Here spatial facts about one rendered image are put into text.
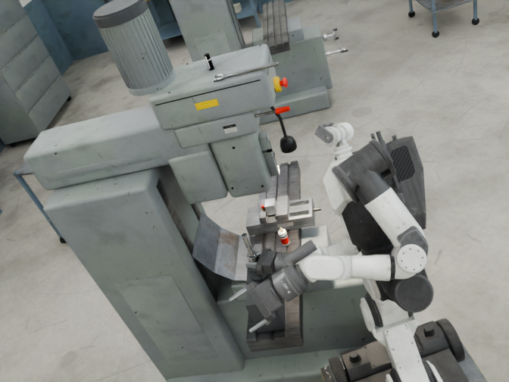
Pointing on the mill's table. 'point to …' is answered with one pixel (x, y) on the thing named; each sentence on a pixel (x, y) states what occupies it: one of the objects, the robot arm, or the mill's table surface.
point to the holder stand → (257, 308)
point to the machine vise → (299, 217)
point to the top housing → (216, 89)
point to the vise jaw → (282, 208)
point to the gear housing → (218, 129)
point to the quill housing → (242, 164)
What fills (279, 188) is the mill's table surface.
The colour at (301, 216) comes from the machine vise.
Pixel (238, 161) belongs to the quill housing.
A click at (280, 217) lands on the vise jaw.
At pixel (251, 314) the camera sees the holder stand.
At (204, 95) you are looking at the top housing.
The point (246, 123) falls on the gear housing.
